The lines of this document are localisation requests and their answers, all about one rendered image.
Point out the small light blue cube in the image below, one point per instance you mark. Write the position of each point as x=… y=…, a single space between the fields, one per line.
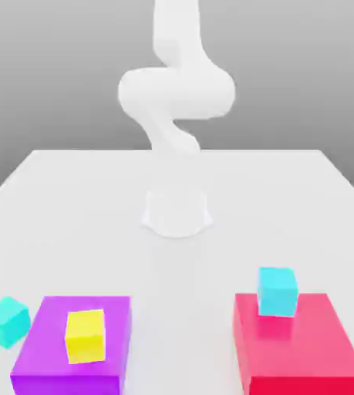
x=277 y=291

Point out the large purple box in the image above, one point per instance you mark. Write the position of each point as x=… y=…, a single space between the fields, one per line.
x=44 y=351

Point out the large red box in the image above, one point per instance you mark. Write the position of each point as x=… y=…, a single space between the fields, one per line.
x=312 y=348

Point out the small teal cube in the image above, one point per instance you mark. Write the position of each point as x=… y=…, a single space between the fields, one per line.
x=6 y=321

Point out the small yellow cube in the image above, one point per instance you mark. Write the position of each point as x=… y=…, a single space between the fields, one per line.
x=85 y=336

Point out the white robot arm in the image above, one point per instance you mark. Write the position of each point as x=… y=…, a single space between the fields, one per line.
x=176 y=92

